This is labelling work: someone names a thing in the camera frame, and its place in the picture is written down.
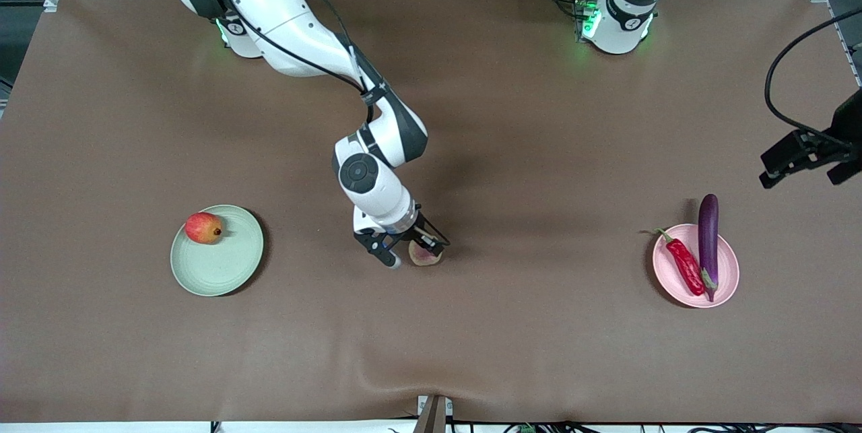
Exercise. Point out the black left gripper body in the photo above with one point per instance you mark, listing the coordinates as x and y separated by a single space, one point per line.
850 124

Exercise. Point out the pink green peach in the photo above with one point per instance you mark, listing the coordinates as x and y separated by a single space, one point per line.
425 257

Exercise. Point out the long purple eggplant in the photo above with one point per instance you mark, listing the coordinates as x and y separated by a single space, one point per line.
708 238

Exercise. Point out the red chili pepper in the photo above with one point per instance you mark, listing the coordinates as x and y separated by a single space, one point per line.
685 264

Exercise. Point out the red apple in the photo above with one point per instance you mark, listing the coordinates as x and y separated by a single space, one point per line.
202 227

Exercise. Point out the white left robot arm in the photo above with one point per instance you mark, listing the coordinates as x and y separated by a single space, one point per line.
616 23

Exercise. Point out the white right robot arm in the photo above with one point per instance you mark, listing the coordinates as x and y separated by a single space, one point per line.
283 15

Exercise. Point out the brown table cloth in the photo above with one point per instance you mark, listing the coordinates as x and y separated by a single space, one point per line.
404 339

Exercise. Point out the pale green plate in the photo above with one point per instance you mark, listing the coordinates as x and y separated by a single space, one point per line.
222 268

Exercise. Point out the pale pink plate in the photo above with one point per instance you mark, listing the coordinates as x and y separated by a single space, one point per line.
668 276

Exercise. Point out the metal table edge bracket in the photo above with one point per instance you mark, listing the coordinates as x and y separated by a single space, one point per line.
434 416

